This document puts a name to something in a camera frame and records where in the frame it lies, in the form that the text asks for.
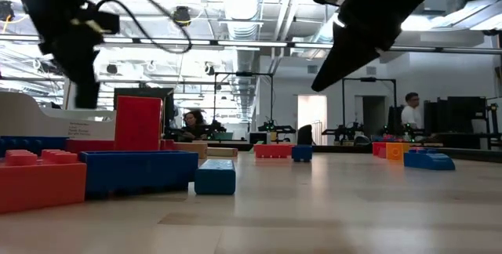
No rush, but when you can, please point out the blue toy brick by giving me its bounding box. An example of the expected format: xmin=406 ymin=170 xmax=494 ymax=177
xmin=79 ymin=150 xmax=199 ymax=201
xmin=291 ymin=144 xmax=314 ymax=163
xmin=402 ymin=147 xmax=457 ymax=172

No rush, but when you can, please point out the black cabinet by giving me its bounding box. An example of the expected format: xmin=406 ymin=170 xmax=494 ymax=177
xmin=422 ymin=96 xmax=488 ymax=134

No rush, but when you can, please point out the overhead beam with lights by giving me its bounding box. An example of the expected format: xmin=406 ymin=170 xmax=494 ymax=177
xmin=0 ymin=34 xmax=502 ymax=56

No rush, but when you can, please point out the natural wooden block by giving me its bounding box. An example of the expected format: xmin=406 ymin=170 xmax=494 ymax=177
xmin=206 ymin=146 xmax=239 ymax=158

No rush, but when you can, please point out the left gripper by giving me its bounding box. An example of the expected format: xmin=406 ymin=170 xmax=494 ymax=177
xmin=7 ymin=0 xmax=121 ymax=110

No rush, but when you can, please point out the black office chair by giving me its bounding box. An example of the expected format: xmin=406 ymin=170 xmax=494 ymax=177
xmin=296 ymin=124 xmax=314 ymax=146

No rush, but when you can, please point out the orange-red block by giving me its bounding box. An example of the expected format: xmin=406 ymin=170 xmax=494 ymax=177
xmin=114 ymin=96 xmax=164 ymax=152

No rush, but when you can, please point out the small red wedge block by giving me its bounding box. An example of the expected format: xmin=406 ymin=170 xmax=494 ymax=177
xmin=371 ymin=141 xmax=388 ymax=159

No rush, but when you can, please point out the small blue brick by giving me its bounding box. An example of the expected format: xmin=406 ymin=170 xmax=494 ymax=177
xmin=194 ymin=158 xmax=237 ymax=196

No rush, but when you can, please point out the white plastic bin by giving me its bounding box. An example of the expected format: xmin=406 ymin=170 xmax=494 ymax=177
xmin=0 ymin=91 xmax=117 ymax=142

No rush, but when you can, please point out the orange toy brick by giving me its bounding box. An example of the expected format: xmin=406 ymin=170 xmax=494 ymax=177
xmin=0 ymin=148 xmax=88 ymax=215

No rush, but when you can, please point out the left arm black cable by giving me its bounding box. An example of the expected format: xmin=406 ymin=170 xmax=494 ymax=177
xmin=96 ymin=0 xmax=194 ymax=55

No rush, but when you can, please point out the black gantry frame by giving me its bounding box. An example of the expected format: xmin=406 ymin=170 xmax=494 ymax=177
xmin=341 ymin=77 xmax=398 ymax=129
xmin=213 ymin=71 xmax=275 ymax=129

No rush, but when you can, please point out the black aluminium table frame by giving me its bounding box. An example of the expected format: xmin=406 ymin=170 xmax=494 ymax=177
xmin=159 ymin=139 xmax=502 ymax=165

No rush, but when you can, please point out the blue block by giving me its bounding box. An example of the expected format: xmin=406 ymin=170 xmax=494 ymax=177
xmin=0 ymin=135 xmax=70 ymax=154

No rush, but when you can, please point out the small yellow-orange toy brick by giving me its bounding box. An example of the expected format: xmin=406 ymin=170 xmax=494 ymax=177
xmin=385 ymin=141 xmax=411 ymax=161

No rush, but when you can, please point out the black overhead camera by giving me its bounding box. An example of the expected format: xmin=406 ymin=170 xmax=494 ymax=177
xmin=171 ymin=5 xmax=193 ymax=27

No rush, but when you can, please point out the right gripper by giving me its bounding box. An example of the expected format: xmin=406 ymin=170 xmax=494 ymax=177
xmin=311 ymin=0 xmax=448 ymax=93

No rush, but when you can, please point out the red-orange toy brick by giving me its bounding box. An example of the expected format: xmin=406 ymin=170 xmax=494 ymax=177
xmin=253 ymin=143 xmax=294 ymax=159

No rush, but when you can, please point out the black background robot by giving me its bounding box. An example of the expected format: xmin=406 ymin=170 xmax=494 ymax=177
xmin=320 ymin=122 xmax=369 ymax=146
xmin=256 ymin=118 xmax=298 ymax=144

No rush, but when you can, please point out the person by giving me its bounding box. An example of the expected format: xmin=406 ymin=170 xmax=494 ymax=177
xmin=399 ymin=92 xmax=423 ymax=129
xmin=178 ymin=109 xmax=209 ymax=142

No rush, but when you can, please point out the pale wooden block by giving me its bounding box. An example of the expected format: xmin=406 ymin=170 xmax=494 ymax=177
xmin=173 ymin=141 xmax=209 ymax=160

